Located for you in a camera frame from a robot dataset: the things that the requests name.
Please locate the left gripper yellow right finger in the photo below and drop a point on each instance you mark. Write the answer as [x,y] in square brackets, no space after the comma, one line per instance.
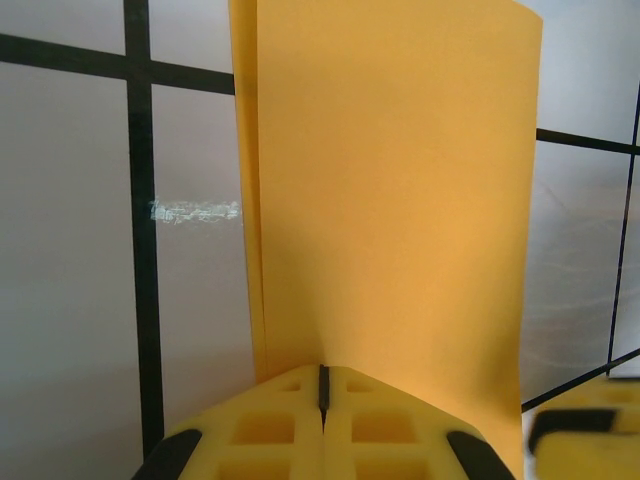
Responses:
[380,430]

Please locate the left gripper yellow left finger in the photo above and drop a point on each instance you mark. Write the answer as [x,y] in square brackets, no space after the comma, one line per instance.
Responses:
[260,430]

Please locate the orange square paper sheet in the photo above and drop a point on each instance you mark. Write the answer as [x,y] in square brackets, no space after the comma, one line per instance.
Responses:
[390,200]

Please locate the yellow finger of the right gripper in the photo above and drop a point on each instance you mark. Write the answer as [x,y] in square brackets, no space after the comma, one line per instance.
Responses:
[585,457]
[622,397]

